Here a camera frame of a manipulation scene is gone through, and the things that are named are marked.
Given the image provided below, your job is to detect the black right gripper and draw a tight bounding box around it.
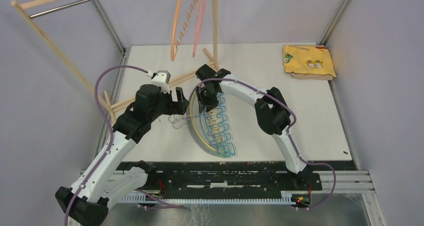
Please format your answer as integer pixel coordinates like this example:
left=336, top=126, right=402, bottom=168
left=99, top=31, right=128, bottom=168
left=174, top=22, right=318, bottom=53
left=195, top=85, right=219, bottom=112

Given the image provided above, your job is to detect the blue wavy plastic hanger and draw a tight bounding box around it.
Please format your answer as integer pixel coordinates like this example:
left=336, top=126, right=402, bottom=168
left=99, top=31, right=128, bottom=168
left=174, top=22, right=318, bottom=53
left=200, top=95, right=237, bottom=158

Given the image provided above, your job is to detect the yellow plastic hanger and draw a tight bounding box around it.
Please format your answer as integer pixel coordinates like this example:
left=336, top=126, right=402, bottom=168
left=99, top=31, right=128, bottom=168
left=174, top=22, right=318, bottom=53
left=187, top=91, right=218, bottom=156

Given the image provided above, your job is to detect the teal plastic hanger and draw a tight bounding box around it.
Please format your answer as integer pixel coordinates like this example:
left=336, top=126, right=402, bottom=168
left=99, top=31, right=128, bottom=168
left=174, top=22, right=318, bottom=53
left=198, top=111, right=233, bottom=159

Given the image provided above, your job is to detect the orange wavy plastic hanger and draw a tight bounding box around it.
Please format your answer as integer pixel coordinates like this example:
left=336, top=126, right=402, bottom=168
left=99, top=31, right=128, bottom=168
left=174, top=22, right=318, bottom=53
left=170, top=0, right=199, bottom=62

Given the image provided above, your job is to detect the pink wire hanger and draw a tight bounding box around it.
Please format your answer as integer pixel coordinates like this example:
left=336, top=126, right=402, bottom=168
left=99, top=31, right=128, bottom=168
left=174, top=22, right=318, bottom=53
left=192, top=0, right=208, bottom=58

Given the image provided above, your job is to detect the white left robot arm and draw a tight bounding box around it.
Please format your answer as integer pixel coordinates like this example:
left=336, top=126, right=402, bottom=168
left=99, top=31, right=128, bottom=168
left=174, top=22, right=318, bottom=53
left=55, top=84, right=189, bottom=225

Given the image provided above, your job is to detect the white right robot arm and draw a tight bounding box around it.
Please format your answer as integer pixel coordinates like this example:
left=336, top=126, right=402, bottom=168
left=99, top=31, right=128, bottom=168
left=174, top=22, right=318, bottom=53
left=195, top=65, right=313, bottom=190

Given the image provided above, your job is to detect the purple plastic hanger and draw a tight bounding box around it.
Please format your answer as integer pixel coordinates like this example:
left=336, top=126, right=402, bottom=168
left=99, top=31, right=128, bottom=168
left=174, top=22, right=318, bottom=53
left=168, top=88, right=218, bottom=156

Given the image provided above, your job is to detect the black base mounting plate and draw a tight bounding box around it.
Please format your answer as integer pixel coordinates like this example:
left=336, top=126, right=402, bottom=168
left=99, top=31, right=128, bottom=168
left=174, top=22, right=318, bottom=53
left=140, top=161, right=323, bottom=199

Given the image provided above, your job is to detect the yellow printed folded cloth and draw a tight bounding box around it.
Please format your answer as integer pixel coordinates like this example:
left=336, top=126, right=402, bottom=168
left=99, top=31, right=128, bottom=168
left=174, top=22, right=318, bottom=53
left=282, top=45, right=337, bottom=81

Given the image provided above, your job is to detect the metal hanging rod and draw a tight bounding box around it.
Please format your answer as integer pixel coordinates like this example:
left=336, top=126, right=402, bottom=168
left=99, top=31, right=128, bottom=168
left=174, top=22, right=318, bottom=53
left=29, top=0, right=95, bottom=19

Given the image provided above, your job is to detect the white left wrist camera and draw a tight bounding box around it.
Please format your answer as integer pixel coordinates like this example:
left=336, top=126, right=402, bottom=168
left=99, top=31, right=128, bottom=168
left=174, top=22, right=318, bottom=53
left=151, top=71, right=171, bottom=94

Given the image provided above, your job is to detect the white slotted cable duct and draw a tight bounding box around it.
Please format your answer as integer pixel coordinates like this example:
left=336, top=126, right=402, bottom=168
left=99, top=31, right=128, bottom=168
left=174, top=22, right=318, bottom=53
left=118, top=191, right=308, bottom=206

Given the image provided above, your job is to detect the wooden clothes rack frame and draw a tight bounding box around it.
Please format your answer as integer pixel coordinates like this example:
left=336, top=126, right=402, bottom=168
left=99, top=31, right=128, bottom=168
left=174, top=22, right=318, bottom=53
left=10, top=0, right=221, bottom=124

